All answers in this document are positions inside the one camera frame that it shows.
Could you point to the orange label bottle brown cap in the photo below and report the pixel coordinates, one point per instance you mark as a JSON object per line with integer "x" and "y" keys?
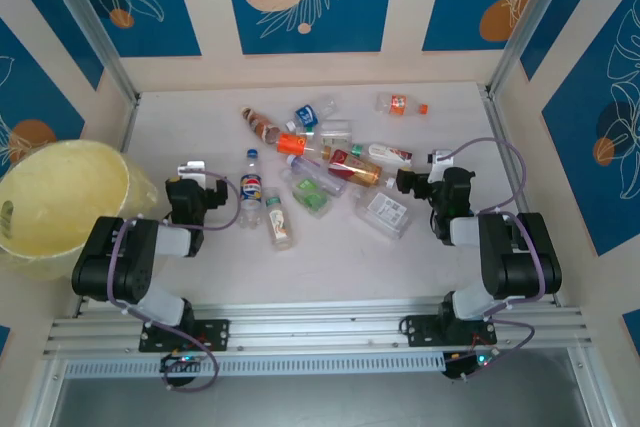
{"x": 292, "y": 143}

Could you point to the blue label plastic bottle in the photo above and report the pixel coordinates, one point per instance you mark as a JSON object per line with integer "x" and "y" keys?
{"x": 307, "y": 114}

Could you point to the left controller board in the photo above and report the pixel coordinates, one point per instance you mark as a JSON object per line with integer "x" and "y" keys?
{"x": 180, "y": 361}

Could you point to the blue cola label bottle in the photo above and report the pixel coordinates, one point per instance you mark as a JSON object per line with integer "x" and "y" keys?
{"x": 251, "y": 189}

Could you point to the aluminium post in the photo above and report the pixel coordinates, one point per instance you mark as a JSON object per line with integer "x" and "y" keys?
{"x": 530, "y": 12}
{"x": 85, "y": 22}

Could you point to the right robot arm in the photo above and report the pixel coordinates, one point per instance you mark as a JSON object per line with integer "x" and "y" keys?
{"x": 520, "y": 257}

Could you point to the square clear bottle white label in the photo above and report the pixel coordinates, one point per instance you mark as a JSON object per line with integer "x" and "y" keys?
{"x": 382, "y": 209}

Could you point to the right controller board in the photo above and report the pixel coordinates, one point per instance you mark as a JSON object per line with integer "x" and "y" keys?
{"x": 462, "y": 364}

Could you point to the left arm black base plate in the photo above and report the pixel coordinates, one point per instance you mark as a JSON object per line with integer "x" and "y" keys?
{"x": 215, "y": 334}

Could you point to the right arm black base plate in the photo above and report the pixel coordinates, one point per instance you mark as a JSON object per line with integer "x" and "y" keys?
{"x": 420, "y": 329}

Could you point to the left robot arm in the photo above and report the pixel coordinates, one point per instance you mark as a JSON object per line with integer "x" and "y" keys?
{"x": 115, "y": 257}

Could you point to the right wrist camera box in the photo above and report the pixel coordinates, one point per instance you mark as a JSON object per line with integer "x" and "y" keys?
{"x": 440, "y": 162}

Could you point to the red gold tea bottle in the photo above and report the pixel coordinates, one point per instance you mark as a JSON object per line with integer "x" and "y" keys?
{"x": 355, "y": 169}

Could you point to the peach label plastic bottle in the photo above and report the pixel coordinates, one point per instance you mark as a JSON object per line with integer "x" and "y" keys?
{"x": 278, "y": 219}

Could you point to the orange soda bottle orange cap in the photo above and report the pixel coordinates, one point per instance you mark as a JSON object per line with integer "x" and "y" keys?
{"x": 398, "y": 104}

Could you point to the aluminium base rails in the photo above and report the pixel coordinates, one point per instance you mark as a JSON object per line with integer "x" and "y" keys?
{"x": 310, "y": 332}

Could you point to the clear purple tinted bottle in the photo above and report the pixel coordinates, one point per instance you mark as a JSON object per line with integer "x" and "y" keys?
{"x": 320, "y": 178}

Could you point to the left aluminium post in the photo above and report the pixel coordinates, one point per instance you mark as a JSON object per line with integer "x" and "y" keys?
{"x": 85, "y": 22}

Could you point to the right aluminium side rail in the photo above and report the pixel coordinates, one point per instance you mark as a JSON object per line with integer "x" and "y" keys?
{"x": 505, "y": 147}

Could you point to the grey metal sheet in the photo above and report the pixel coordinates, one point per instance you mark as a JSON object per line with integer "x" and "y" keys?
{"x": 325, "y": 402}

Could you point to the white red label bottle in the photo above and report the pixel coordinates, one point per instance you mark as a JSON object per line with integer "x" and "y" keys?
{"x": 390, "y": 152}

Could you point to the brown label plastic bottle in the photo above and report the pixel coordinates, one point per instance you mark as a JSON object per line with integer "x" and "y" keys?
{"x": 260, "y": 124}

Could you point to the right aluminium post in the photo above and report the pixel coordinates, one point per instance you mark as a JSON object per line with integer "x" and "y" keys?
{"x": 530, "y": 12}

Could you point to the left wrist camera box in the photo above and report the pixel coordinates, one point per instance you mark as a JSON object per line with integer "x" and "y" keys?
{"x": 192, "y": 168}

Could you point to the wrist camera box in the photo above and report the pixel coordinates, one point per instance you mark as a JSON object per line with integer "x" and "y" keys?
{"x": 440, "y": 162}
{"x": 192, "y": 168}

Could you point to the controller board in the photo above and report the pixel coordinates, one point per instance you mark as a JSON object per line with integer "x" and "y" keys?
{"x": 462, "y": 364}
{"x": 180, "y": 361}

